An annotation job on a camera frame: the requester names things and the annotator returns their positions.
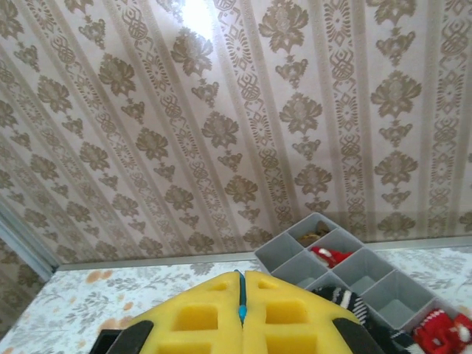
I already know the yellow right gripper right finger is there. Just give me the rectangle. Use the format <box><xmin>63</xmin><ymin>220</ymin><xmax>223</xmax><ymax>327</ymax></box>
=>
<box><xmin>243</xmin><ymin>271</ymin><xmax>388</xmax><ymax>354</ymax></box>

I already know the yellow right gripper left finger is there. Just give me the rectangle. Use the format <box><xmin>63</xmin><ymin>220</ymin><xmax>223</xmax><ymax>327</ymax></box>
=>
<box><xmin>110</xmin><ymin>271</ymin><xmax>245</xmax><ymax>354</ymax></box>

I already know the teal blue cable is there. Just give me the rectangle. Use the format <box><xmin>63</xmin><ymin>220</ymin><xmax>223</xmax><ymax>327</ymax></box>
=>
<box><xmin>234</xmin><ymin>268</ymin><xmax>248</xmax><ymax>321</ymax></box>

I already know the black white striped sock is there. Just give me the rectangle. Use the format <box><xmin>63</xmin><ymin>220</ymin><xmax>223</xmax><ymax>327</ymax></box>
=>
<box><xmin>311</xmin><ymin>283</ymin><xmax>420</xmax><ymax>354</ymax></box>

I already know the grey compartment organizer box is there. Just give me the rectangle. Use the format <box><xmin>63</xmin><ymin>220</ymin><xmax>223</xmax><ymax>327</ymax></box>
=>
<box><xmin>254</xmin><ymin>212</ymin><xmax>466</xmax><ymax>354</ymax></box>

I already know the red and white sock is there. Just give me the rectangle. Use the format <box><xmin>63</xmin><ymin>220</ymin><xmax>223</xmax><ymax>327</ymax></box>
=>
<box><xmin>309</xmin><ymin>246</ymin><xmax>357</xmax><ymax>269</ymax></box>

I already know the brown item in organizer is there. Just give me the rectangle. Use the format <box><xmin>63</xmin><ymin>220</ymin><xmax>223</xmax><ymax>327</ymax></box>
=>
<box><xmin>296</xmin><ymin>221</ymin><xmax>331</xmax><ymax>243</ymax></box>

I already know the floral patterned table cover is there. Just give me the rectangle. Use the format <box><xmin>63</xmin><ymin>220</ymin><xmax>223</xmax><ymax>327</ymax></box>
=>
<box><xmin>0</xmin><ymin>246</ymin><xmax>472</xmax><ymax>354</ymax></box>

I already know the red sock with white pattern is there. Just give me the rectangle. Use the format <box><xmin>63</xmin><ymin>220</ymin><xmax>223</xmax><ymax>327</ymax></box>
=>
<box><xmin>412</xmin><ymin>308</ymin><xmax>472</xmax><ymax>354</ymax></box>

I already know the aluminium frame rail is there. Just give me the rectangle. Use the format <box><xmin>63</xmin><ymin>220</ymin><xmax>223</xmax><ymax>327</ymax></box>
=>
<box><xmin>55</xmin><ymin>235</ymin><xmax>472</xmax><ymax>272</ymax></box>

